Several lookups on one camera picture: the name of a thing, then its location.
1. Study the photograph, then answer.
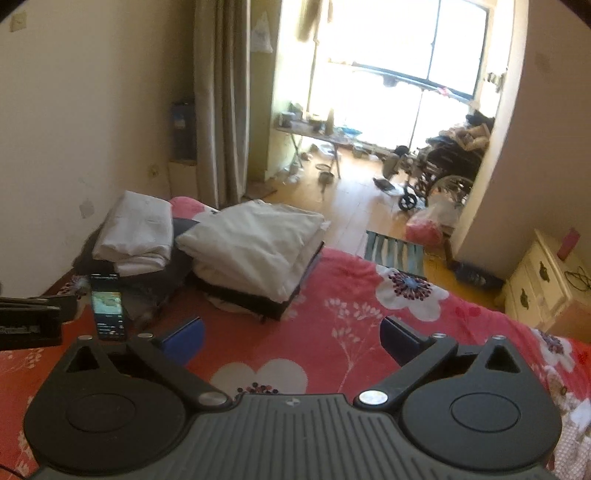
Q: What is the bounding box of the white garment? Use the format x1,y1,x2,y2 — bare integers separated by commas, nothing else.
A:
175,200,329,303

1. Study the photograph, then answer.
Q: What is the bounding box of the striped folding stool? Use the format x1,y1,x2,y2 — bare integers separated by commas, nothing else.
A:
363,230,426,279

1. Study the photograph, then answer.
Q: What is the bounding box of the smartphone on stand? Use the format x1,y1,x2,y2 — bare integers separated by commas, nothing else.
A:
89,274,127,341

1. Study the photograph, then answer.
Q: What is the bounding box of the checkered pink white cloth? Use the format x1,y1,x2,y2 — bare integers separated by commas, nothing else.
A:
545,367,591,480

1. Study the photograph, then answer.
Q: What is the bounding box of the cream bedside cabinet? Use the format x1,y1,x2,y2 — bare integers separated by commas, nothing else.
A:
498,230,591,343

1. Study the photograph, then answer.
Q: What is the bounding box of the white folded sheet pile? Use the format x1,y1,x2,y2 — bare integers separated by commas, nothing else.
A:
92,191,173,277

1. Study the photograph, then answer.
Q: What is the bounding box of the red floral bed blanket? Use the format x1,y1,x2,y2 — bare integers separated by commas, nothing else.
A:
0,195,591,480

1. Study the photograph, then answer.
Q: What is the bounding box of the red cup on cabinet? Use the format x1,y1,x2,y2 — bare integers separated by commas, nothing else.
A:
557,228,581,262

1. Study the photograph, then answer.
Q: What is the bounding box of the red plastic bag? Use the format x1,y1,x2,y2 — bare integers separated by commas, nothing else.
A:
405,202,460,247

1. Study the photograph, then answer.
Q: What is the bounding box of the wheelchair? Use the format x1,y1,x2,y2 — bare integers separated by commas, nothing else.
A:
375,110,496,212

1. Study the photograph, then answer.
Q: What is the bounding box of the wooden table by window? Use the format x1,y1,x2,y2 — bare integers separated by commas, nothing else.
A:
274,111,353,179

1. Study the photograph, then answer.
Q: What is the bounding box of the beige curtain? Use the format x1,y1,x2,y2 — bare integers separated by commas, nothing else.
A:
193,0,250,208

